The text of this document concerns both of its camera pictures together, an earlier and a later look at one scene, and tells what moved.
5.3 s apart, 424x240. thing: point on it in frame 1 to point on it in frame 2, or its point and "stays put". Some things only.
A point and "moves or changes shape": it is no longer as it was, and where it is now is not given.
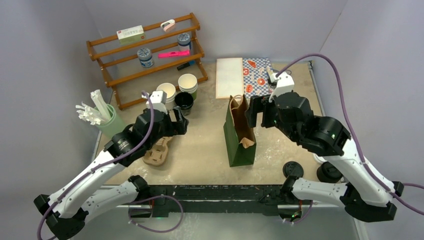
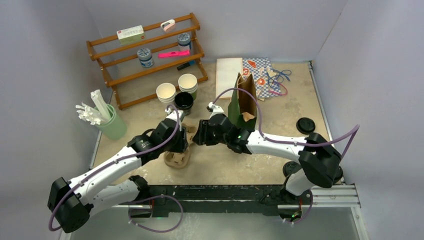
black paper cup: x=185 y=101 stays put
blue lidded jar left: x=145 y=56 stays put
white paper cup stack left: x=170 y=90 stays put
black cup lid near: x=293 y=168 stays put
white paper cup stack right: x=188 y=83 stays put
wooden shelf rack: x=141 y=64 stays put
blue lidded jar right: x=184 y=41 stays put
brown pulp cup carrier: x=157 y=155 moves or changes shape
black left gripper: x=175 y=127 to x=182 y=143
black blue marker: x=189 y=63 stays put
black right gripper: x=256 y=105 to x=202 y=138
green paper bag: x=241 y=142 moves or changes shape
